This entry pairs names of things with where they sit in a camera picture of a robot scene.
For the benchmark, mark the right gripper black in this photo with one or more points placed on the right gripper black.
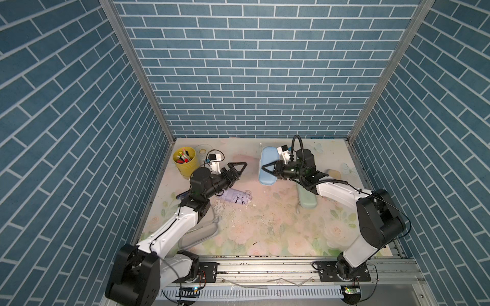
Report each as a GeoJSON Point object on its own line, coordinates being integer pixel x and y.
{"type": "Point", "coordinates": [279, 169]}

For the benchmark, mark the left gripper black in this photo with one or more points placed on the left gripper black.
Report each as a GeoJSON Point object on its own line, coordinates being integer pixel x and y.
{"type": "Point", "coordinates": [230, 181]}

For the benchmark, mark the blue umbrella case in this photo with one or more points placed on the blue umbrella case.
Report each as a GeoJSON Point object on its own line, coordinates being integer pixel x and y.
{"type": "Point", "coordinates": [267, 162]}

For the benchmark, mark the mint green umbrella case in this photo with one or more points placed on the mint green umbrella case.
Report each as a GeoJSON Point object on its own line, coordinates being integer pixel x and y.
{"type": "Point", "coordinates": [307, 200]}

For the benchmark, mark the beige umbrella case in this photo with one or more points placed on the beige umbrella case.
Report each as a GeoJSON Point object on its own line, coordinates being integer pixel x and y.
{"type": "Point", "coordinates": [334, 174]}

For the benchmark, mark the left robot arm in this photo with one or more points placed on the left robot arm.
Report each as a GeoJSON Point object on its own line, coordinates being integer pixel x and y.
{"type": "Point", "coordinates": [141, 270]}

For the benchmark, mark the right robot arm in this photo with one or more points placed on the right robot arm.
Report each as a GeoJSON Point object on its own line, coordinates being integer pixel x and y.
{"type": "Point", "coordinates": [379, 221]}

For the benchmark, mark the clear tape roll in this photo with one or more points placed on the clear tape roll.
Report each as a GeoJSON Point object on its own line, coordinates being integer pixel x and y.
{"type": "Point", "coordinates": [203, 149]}

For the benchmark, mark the yellow cup with markers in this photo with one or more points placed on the yellow cup with markers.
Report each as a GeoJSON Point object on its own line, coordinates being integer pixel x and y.
{"type": "Point", "coordinates": [186, 161]}

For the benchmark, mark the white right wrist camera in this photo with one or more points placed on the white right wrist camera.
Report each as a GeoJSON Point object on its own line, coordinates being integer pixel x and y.
{"type": "Point", "coordinates": [284, 152]}

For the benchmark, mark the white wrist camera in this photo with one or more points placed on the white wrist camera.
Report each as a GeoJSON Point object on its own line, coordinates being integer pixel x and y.
{"type": "Point", "coordinates": [284, 152]}
{"type": "Point", "coordinates": [213, 160]}

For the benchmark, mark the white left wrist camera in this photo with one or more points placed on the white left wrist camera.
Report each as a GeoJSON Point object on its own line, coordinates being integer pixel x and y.
{"type": "Point", "coordinates": [213, 160]}

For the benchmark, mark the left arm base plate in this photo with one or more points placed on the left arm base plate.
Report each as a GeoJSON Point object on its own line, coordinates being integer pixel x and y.
{"type": "Point", "coordinates": [204, 271]}

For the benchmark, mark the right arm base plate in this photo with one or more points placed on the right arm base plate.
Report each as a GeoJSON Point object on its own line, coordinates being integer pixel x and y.
{"type": "Point", "coordinates": [333, 271]}

